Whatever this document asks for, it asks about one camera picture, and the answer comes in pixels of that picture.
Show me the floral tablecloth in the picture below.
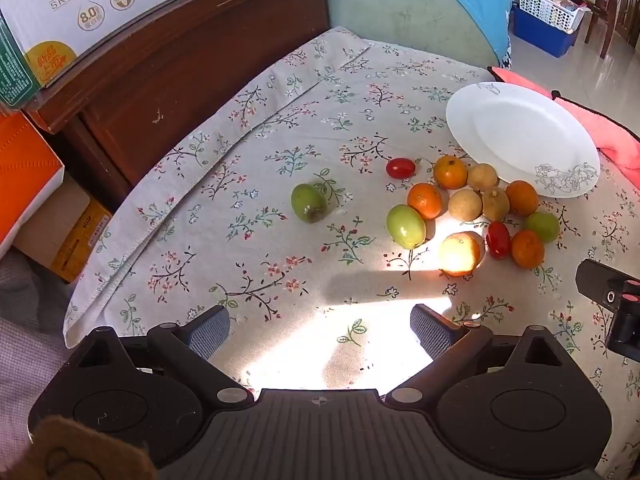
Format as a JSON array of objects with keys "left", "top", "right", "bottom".
[{"left": 62, "top": 26, "right": 640, "bottom": 480}]

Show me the tan longan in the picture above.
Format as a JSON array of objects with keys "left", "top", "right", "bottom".
[
  {"left": 481, "top": 186, "right": 511, "bottom": 222},
  {"left": 447, "top": 188, "right": 484, "bottom": 222},
  {"left": 467, "top": 163, "right": 500, "bottom": 192}
]

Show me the white plate with flower print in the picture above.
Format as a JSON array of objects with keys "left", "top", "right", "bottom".
[{"left": 445, "top": 81, "right": 601, "bottom": 199}]

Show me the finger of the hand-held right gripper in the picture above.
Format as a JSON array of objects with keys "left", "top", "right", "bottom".
[{"left": 575, "top": 259, "right": 640, "bottom": 356}]

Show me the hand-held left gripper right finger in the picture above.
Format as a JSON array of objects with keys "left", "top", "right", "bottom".
[{"left": 384, "top": 304, "right": 576, "bottom": 407}]

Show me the small orange mandarin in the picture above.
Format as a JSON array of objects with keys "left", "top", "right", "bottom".
[
  {"left": 438, "top": 231, "right": 486, "bottom": 277},
  {"left": 510, "top": 229, "right": 546, "bottom": 267},
  {"left": 505, "top": 180, "right": 540, "bottom": 217},
  {"left": 407, "top": 182, "right": 444, "bottom": 221},
  {"left": 433, "top": 155, "right": 469, "bottom": 191}
]

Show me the white printed milk carton box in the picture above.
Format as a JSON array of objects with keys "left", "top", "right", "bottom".
[{"left": 0, "top": 0, "right": 258, "bottom": 111}]

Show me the orange box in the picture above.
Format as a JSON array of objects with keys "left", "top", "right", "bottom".
[{"left": 0, "top": 110, "right": 66, "bottom": 258}]

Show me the white plastic basket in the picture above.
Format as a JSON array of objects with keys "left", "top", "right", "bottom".
[{"left": 517, "top": 0, "right": 586, "bottom": 31}]

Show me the pink towel with black trim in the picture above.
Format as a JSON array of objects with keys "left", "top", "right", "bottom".
[{"left": 487, "top": 66, "right": 640, "bottom": 188}]

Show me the blue printed cloth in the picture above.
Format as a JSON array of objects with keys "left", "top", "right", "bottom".
[{"left": 334, "top": 0, "right": 516, "bottom": 68}]

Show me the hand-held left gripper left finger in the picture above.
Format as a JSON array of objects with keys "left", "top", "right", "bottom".
[{"left": 65, "top": 304, "right": 255, "bottom": 408}]

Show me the yellow cardboard box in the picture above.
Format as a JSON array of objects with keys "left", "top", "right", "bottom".
[{"left": 12, "top": 172, "right": 113, "bottom": 285}]

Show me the grey cloth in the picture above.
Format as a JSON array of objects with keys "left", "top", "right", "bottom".
[{"left": 0, "top": 247, "right": 76, "bottom": 361}]

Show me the brown fuzzy cloth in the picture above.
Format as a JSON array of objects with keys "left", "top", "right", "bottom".
[{"left": 27, "top": 417, "right": 158, "bottom": 480}]

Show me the green jujube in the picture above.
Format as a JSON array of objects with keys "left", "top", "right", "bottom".
[
  {"left": 386, "top": 203, "right": 427, "bottom": 250},
  {"left": 291, "top": 183, "right": 328, "bottom": 224},
  {"left": 524, "top": 211, "right": 561, "bottom": 243}
]

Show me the red cherry tomato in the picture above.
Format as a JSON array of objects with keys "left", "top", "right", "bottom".
[
  {"left": 386, "top": 157, "right": 417, "bottom": 180},
  {"left": 486, "top": 221, "right": 512, "bottom": 260}
]

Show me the blue plastic bin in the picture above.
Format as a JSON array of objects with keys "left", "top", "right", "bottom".
[{"left": 512, "top": 7, "right": 581, "bottom": 58}]

